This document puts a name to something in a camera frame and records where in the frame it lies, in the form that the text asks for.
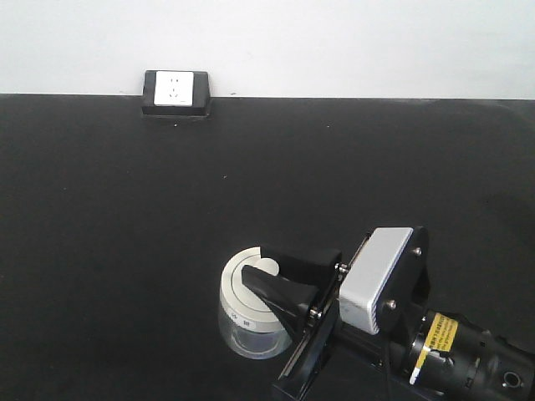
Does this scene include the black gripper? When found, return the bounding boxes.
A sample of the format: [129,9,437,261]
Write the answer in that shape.
[242,227,430,400]

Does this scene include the glass jar with white lid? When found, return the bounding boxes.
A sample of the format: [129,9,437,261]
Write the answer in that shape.
[218,246,292,360]

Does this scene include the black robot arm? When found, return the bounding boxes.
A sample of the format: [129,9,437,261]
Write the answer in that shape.
[242,226,534,400]

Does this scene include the black white power socket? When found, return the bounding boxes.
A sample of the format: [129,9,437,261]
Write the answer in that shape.
[141,70,211,119]

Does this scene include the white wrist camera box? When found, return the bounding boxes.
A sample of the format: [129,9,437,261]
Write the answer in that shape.
[339,227,413,335]

